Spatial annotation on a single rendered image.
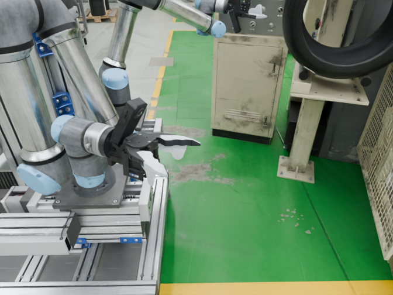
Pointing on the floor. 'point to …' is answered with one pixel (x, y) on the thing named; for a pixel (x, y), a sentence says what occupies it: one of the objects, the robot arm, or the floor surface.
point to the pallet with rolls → (100, 11)
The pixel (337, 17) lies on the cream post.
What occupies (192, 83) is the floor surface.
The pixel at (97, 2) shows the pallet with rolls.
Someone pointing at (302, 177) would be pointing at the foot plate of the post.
